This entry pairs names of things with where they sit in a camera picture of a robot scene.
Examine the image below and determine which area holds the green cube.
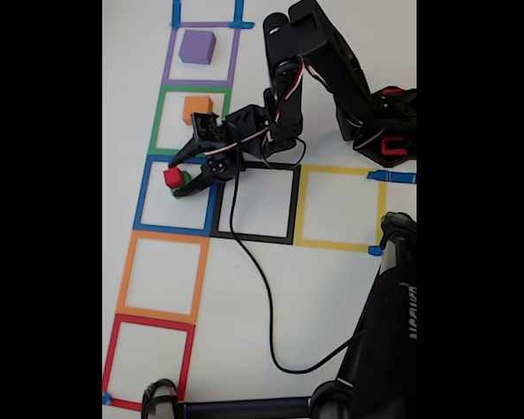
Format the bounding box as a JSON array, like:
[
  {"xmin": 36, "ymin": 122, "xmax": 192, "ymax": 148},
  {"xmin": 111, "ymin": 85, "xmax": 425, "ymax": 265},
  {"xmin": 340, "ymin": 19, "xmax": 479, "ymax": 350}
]
[{"xmin": 169, "ymin": 170, "xmax": 192, "ymax": 200}]

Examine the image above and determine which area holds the black camera cable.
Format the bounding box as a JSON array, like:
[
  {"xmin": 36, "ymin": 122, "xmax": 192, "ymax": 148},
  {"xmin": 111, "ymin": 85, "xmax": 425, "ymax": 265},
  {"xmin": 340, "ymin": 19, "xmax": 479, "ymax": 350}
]
[{"xmin": 229, "ymin": 143, "xmax": 368, "ymax": 374}]

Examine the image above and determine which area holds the long blue tape strip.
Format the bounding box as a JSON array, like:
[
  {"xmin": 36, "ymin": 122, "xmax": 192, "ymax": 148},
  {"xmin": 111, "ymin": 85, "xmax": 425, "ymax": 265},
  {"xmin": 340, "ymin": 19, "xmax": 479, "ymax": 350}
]
[{"xmin": 366, "ymin": 170, "xmax": 417, "ymax": 185}]

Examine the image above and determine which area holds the black tripod stand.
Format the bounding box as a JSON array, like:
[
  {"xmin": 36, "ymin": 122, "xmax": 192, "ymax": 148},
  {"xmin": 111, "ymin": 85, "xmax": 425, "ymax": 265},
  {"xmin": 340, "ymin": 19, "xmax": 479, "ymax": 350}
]
[{"xmin": 140, "ymin": 211, "xmax": 417, "ymax": 419}]

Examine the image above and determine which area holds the orange cube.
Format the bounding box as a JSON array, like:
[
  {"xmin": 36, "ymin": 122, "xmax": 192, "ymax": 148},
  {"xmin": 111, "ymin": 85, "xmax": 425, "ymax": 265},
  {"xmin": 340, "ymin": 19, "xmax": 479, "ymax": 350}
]
[{"xmin": 183, "ymin": 95, "xmax": 214, "ymax": 127}]

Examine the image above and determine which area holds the purple square block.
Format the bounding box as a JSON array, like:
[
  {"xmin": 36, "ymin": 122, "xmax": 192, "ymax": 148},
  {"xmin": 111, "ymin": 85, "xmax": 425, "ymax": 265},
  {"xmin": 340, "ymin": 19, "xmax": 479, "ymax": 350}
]
[{"xmin": 177, "ymin": 30, "xmax": 217, "ymax": 65}]

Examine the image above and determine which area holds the red square frame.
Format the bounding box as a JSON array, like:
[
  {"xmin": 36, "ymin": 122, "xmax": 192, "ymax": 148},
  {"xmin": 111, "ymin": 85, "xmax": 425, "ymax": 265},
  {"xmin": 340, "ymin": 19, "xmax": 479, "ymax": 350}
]
[{"xmin": 102, "ymin": 313, "xmax": 197, "ymax": 412}]

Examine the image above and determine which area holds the small red cube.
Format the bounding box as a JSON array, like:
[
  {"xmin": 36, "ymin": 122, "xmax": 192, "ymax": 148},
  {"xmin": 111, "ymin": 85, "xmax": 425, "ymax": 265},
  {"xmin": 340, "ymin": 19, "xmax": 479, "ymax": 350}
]
[{"xmin": 162, "ymin": 168, "xmax": 184, "ymax": 189}]

